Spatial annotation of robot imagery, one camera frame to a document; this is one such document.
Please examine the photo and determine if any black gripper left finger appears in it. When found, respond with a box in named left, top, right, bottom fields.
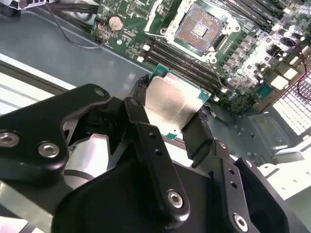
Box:
left=0, top=74, right=192, bottom=231

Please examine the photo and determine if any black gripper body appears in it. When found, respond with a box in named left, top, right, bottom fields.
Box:
left=51, top=159, right=230, bottom=233

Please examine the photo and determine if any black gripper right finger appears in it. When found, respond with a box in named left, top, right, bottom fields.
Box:
left=181, top=108, right=290, bottom=233

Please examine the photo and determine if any silver CPU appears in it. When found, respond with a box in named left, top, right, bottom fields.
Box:
left=142, top=63, right=212, bottom=142

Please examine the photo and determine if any metal wire locking lever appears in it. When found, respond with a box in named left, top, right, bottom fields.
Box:
left=208, top=59, right=224, bottom=87

